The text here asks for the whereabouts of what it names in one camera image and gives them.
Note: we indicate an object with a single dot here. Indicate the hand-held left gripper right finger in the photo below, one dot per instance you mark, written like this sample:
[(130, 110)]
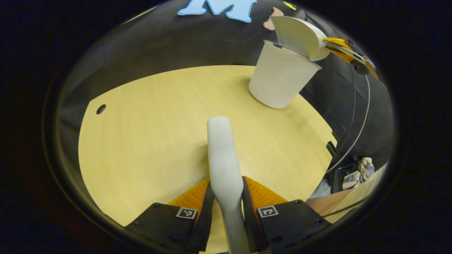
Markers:
[(250, 222)]

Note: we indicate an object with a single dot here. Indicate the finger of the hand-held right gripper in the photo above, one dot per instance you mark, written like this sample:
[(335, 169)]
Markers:
[(339, 40), (360, 67)]

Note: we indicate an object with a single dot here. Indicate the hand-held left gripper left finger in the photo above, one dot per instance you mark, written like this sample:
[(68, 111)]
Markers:
[(203, 225)]

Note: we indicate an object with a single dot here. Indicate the grey plastic dustpan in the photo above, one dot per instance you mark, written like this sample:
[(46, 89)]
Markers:
[(300, 35)]

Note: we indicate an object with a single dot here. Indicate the small grey broom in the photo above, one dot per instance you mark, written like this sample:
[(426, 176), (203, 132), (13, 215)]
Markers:
[(222, 158)]

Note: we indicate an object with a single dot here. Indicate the white ribbed garbage bin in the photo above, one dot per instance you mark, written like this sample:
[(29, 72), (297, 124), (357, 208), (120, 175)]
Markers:
[(279, 77)]

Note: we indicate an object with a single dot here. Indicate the light wooden side table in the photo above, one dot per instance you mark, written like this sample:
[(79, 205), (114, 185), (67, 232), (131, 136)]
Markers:
[(339, 204)]

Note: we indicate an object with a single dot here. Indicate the crumpled beige cloth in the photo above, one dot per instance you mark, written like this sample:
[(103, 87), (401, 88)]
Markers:
[(365, 165)]

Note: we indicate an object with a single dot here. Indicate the black desk edge bracket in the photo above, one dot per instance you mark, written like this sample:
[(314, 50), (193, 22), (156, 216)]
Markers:
[(332, 149), (336, 135)]

